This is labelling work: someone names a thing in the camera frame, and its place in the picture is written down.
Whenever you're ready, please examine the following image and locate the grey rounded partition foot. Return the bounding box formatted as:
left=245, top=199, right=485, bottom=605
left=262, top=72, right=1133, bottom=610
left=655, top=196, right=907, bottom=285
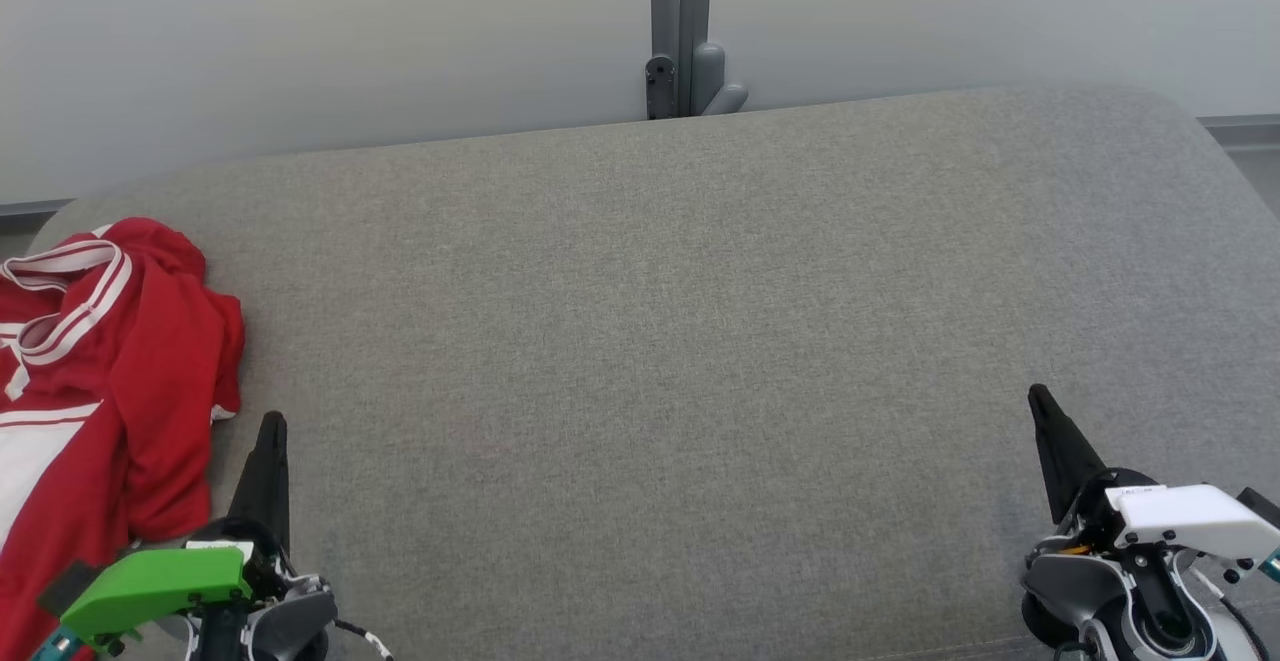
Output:
left=690, top=41, right=750, bottom=118

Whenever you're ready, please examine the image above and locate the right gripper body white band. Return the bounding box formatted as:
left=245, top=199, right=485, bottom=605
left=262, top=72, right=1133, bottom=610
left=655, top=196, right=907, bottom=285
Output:
left=1058, top=468, right=1280, bottom=569

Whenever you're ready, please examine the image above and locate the red jersey with white sleeves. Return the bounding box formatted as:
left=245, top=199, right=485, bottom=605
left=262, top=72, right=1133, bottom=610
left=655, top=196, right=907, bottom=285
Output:
left=0, top=237, right=216, bottom=661

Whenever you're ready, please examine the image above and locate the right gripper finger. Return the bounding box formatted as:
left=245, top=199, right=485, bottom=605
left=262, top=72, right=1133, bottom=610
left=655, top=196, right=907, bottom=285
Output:
left=1027, top=384, right=1108, bottom=527

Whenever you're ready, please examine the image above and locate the grey partition post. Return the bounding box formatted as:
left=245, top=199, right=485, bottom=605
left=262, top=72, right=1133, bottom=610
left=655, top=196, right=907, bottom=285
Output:
left=645, top=0, right=715, bottom=120

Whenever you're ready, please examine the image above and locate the grey fabric sofa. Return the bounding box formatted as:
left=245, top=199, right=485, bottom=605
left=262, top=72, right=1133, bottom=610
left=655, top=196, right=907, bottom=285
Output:
left=0, top=84, right=1280, bottom=661

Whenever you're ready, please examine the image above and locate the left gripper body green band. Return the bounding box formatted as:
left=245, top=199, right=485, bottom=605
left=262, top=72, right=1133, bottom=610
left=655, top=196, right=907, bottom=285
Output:
left=60, top=517, right=313, bottom=661

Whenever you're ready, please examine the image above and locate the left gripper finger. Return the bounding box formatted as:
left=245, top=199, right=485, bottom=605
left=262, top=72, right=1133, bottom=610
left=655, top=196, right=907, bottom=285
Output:
left=227, top=411, right=292, bottom=554

